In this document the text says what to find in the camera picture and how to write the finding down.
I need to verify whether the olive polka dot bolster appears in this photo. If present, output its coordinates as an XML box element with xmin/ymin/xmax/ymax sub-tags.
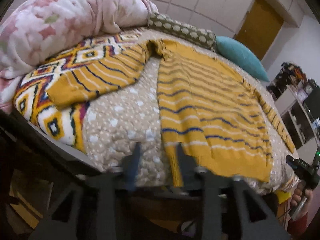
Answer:
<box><xmin>148</xmin><ymin>13</ymin><xmax>216</xmax><ymax>50</ymax></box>

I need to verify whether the beige dotted quilt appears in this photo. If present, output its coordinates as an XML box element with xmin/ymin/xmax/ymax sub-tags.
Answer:
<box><xmin>81</xmin><ymin>27</ymin><xmax>301</xmax><ymax>196</ymax></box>

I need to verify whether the right hand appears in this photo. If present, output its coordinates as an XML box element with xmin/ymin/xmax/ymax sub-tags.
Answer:
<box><xmin>290</xmin><ymin>181</ymin><xmax>313</xmax><ymax>220</ymax></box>

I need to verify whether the brown wooden door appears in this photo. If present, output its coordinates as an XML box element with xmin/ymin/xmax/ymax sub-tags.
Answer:
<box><xmin>234</xmin><ymin>0</ymin><xmax>284</xmax><ymax>60</ymax></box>

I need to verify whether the pink floral comforter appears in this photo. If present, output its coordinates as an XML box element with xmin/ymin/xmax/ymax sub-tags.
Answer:
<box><xmin>1</xmin><ymin>0</ymin><xmax>158</xmax><ymax>114</ymax></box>

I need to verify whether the black television screen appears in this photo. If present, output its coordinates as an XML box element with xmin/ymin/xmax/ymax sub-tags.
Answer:
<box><xmin>303</xmin><ymin>86</ymin><xmax>320</xmax><ymax>120</ymax></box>

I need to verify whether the geometric patterned orange blanket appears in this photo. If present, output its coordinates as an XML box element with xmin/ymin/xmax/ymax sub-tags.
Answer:
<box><xmin>13</xmin><ymin>28</ymin><xmax>145</xmax><ymax>152</ymax></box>

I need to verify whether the yellow striped knit sweater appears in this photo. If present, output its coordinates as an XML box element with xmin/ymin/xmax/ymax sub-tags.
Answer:
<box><xmin>46</xmin><ymin>38</ymin><xmax>296</xmax><ymax>188</ymax></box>

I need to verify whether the white shelf unit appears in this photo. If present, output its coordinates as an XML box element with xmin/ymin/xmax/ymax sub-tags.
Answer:
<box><xmin>266</xmin><ymin>62</ymin><xmax>320</xmax><ymax>151</ymax></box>

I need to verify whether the white wardrobe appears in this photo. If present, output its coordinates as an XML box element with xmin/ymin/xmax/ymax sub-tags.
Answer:
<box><xmin>126</xmin><ymin>0</ymin><xmax>304</xmax><ymax>38</ymax></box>

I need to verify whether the teal cushion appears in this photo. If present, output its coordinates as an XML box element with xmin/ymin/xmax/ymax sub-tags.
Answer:
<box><xmin>215</xmin><ymin>36</ymin><xmax>269</xmax><ymax>82</ymax></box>

